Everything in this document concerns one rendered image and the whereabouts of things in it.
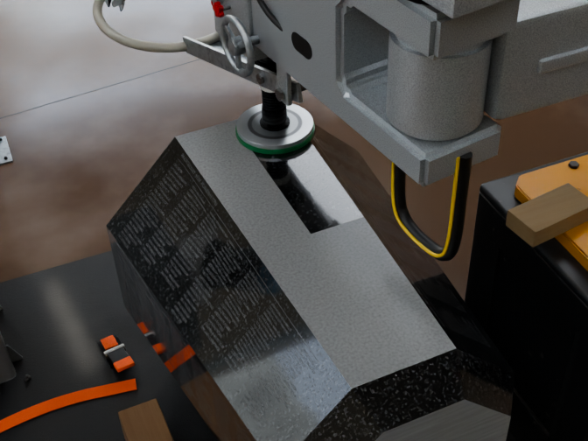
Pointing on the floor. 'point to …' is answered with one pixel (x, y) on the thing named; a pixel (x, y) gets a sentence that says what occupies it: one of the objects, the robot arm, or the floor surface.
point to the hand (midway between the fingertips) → (115, 4)
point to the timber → (144, 423)
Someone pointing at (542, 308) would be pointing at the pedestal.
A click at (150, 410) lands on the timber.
